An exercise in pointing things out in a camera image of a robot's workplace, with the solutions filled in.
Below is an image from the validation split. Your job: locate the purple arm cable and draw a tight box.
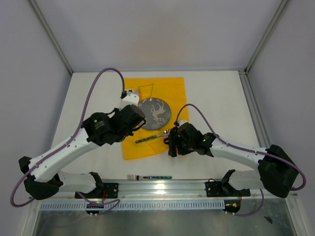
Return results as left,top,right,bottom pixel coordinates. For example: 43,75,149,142
174,103,307,217
10,67,125,217

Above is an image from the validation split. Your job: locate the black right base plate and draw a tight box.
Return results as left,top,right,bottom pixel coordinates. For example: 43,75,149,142
205,179,251,197

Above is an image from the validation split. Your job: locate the aluminium side rail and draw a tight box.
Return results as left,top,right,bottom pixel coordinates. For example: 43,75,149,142
238,70,271,147

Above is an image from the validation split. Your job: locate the grey reindeer plate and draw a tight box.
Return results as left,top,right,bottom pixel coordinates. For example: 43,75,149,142
138,97,171,130

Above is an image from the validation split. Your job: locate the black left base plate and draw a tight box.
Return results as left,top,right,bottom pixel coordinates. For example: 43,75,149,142
75,182,119,199

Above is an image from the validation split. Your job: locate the slotted cable duct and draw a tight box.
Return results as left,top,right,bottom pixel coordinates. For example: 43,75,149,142
39,200,224,211

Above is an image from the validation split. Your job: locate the fork with green handle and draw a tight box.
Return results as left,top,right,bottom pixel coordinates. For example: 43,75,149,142
127,175,172,181

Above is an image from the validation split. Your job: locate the dark green mug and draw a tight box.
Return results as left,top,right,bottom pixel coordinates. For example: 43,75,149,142
163,138,169,145

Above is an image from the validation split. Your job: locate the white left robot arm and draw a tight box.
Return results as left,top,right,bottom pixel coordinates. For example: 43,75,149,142
19,91,146,200

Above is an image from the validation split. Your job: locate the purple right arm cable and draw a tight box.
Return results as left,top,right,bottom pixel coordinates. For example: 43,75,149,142
174,103,307,217

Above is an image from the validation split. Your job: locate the right controller board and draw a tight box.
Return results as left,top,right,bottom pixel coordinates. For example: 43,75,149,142
223,200,241,214

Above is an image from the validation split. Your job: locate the knife with green handle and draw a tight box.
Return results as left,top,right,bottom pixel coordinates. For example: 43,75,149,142
121,89,139,104

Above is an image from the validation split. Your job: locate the left controller board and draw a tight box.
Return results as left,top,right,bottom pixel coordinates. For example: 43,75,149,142
86,202,104,215

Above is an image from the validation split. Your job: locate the aluminium mounting rail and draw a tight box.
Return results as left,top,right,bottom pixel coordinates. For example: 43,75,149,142
28,178,298,202

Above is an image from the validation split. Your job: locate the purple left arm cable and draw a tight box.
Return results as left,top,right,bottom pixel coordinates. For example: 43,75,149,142
10,67,125,217

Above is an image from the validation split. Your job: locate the spoon with green handle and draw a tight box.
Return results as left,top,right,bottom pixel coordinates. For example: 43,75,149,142
135,129,170,144

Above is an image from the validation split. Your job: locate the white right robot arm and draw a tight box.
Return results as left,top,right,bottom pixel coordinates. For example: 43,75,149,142
164,120,299,198

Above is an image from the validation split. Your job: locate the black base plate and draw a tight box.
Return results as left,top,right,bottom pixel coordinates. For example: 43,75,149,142
75,182,119,199
205,179,251,197

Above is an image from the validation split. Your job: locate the controller board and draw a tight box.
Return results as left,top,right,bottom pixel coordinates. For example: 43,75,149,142
223,200,241,214
86,202,104,215

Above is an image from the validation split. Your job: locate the yellow Pikachu cloth placemat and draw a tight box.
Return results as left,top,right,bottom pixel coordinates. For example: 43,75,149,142
122,77,187,160

